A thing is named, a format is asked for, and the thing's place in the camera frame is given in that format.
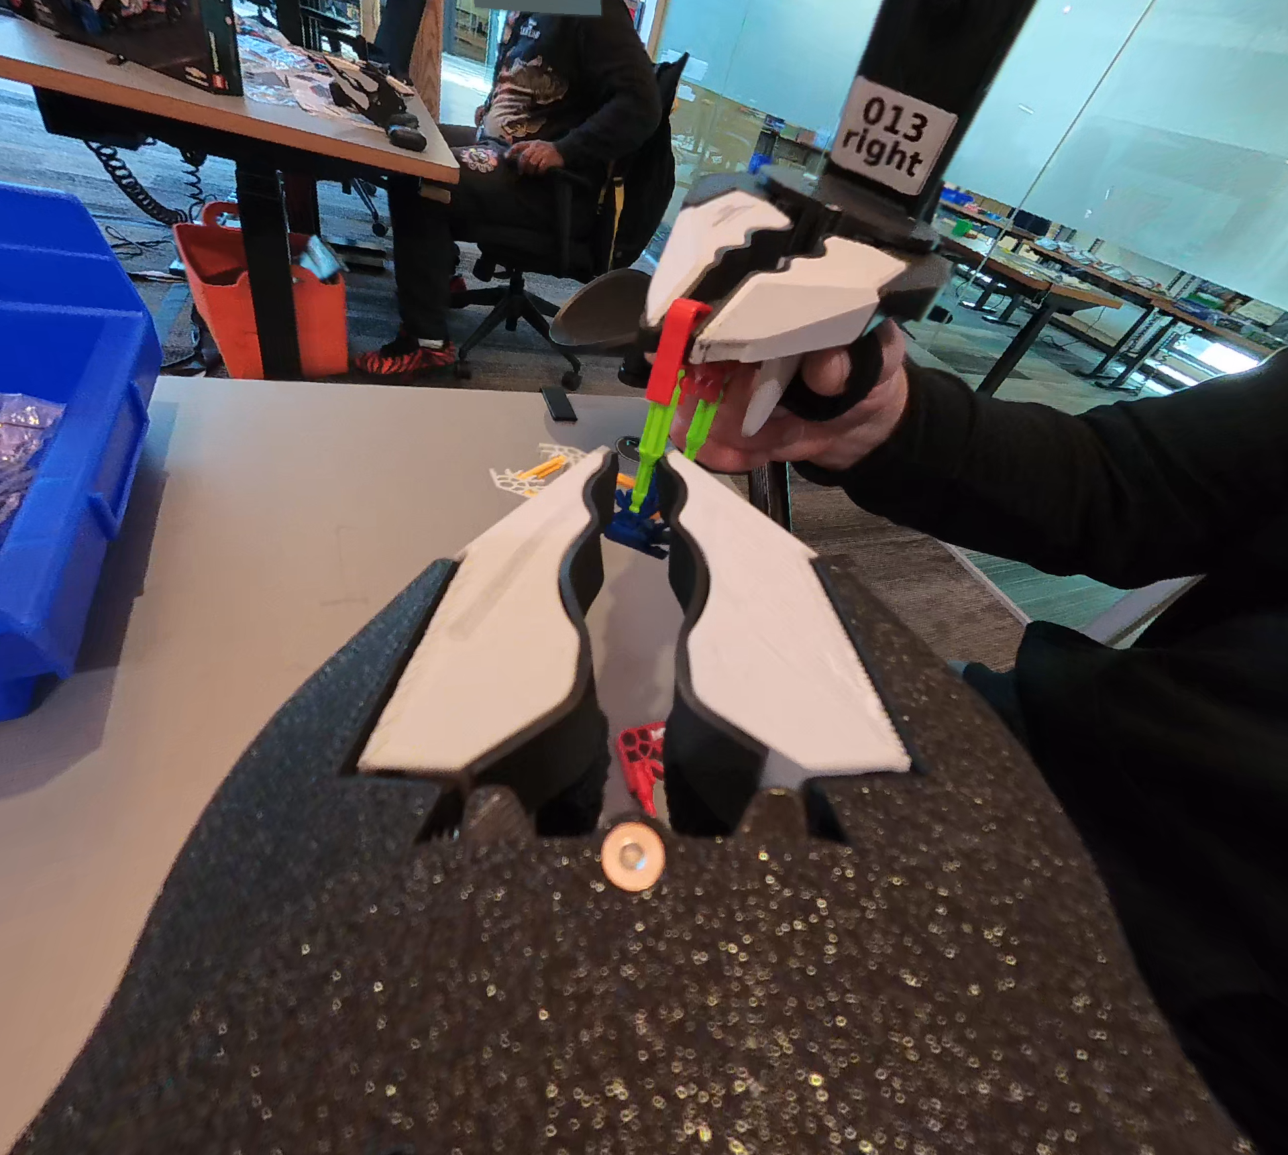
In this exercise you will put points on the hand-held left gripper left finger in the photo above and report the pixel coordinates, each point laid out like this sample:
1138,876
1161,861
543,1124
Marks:
472,672

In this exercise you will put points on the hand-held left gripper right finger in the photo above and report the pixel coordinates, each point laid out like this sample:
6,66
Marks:
795,672

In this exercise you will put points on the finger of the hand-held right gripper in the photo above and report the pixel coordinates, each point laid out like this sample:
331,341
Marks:
805,300
705,230

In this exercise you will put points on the colourful rod connector toy model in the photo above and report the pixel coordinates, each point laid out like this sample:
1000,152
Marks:
673,350

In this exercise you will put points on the person's right forearm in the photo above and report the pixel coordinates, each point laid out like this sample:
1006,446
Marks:
1056,491

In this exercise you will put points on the person's right hand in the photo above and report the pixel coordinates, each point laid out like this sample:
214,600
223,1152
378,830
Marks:
846,446

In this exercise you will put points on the black office chair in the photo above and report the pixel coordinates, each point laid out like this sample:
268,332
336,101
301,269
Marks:
654,168

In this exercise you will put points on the black chair armrest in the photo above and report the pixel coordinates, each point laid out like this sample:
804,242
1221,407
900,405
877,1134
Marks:
603,315

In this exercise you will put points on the red connector with white rod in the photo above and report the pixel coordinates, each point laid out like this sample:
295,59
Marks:
639,753

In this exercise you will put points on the small black block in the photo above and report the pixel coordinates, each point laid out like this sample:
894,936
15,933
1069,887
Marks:
559,405

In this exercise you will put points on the glass room desk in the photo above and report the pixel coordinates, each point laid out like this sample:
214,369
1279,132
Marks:
1047,279

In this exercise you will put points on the orange tote bin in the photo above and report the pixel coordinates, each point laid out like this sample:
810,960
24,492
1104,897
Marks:
327,320

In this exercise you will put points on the person's torso black sweater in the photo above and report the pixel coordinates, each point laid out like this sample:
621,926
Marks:
1158,822

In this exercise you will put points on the blue plastic bin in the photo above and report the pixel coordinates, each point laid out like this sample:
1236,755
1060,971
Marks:
60,572

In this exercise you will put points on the clear parts bags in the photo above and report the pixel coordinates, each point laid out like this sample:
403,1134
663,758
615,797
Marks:
282,74

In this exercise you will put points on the wooden desk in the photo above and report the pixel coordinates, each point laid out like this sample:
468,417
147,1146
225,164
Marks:
252,123

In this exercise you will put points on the crumpled clear plastic bags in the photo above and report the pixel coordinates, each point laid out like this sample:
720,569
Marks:
26,461

